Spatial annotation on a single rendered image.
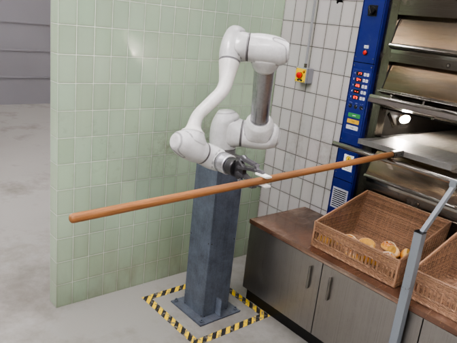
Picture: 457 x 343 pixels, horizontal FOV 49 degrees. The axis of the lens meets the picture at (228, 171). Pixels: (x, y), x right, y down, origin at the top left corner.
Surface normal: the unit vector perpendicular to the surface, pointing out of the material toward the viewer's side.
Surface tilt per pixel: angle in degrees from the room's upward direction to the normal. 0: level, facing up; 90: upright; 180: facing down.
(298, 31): 90
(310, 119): 90
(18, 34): 90
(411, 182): 70
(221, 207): 90
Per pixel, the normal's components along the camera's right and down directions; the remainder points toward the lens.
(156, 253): 0.63, 0.29
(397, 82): -0.69, -0.22
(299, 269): -0.77, 0.11
